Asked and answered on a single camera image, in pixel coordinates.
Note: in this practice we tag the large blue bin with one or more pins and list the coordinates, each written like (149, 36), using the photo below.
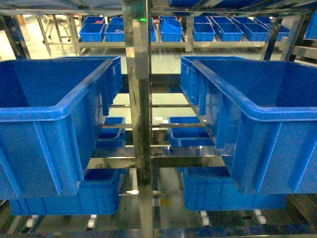
(262, 116)
(51, 115)

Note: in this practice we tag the large blue bin upper right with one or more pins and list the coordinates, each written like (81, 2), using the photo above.
(262, 116)

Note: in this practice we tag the large blue bin upper left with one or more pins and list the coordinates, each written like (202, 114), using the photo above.
(51, 115)

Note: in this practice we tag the blue bin lower left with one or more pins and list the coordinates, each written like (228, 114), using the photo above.
(97, 194)

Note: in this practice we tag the blue bin lower right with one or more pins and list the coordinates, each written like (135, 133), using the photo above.
(212, 189)

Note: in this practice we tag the small blue bin lower centre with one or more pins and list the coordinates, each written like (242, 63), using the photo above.
(187, 136)

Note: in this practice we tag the steel rack vertical post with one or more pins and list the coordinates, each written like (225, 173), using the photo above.
(138, 58)

